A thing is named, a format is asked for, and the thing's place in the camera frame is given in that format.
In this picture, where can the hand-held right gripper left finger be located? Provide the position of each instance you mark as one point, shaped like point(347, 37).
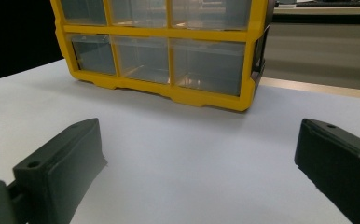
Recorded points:
point(53, 174)

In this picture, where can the yellow plastic drawer cabinet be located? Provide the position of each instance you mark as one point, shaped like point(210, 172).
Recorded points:
point(156, 32)

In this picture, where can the beige background desk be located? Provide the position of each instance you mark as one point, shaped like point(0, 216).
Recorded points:
point(324, 10)

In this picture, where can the set of clear plastic drawers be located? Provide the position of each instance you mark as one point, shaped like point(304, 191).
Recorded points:
point(206, 65)

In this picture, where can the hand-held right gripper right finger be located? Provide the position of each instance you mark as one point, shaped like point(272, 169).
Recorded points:
point(339, 165)

